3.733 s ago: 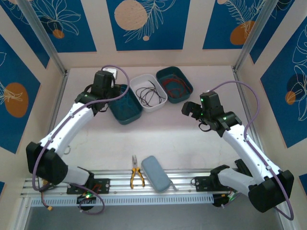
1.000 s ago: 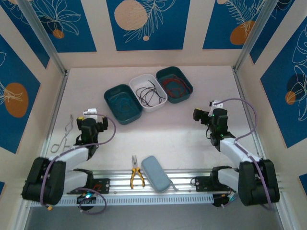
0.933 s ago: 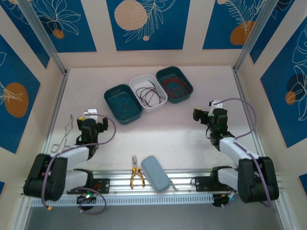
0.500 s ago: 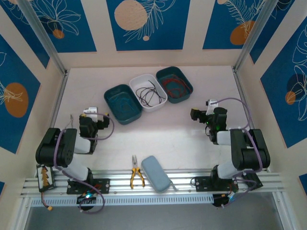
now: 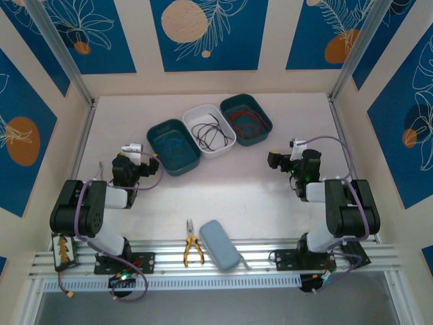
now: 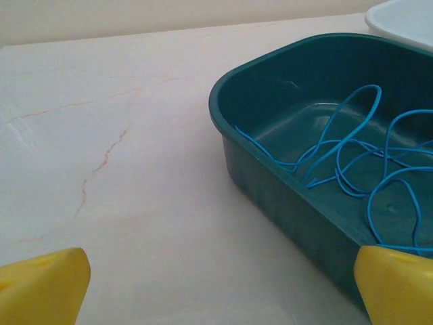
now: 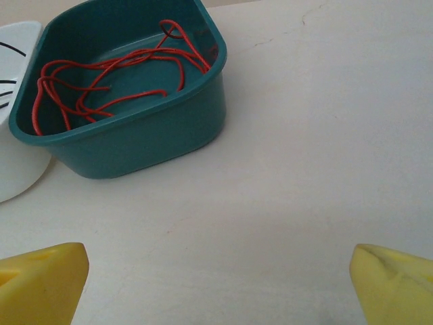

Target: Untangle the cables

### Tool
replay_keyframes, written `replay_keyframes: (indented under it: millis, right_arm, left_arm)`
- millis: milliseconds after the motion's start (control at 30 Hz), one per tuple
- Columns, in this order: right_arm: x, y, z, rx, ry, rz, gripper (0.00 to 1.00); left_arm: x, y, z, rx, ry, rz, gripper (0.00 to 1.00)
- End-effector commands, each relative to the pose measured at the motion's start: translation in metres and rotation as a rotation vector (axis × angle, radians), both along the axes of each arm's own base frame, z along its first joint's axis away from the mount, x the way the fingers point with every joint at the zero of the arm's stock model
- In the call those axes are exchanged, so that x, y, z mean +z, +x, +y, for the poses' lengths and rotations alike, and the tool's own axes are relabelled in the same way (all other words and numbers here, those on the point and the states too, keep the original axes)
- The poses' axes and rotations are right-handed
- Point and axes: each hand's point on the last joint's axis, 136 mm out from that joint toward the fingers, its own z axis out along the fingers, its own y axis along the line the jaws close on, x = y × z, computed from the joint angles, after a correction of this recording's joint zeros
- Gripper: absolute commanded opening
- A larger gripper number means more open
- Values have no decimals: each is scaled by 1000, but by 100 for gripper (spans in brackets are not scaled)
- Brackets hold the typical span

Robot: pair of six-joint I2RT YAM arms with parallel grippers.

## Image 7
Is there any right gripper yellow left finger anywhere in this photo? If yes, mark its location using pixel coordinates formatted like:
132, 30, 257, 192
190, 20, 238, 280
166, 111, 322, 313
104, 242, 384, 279
0, 242, 91, 325

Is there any black cable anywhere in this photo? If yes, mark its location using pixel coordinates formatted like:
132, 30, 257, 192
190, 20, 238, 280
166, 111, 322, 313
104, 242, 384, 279
0, 41, 27, 58
0, 77, 20, 109

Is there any dark green plastic bin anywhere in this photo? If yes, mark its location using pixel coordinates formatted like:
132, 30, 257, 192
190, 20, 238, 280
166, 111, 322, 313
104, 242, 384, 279
9, 0, 227, 179

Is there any white plastic bin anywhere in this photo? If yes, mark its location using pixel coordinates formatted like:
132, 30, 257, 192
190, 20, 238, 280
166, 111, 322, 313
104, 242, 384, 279
0, 20, 52, 203

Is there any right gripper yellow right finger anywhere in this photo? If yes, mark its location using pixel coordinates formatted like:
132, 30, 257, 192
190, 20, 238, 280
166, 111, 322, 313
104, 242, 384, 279
348, 243, 433, 325

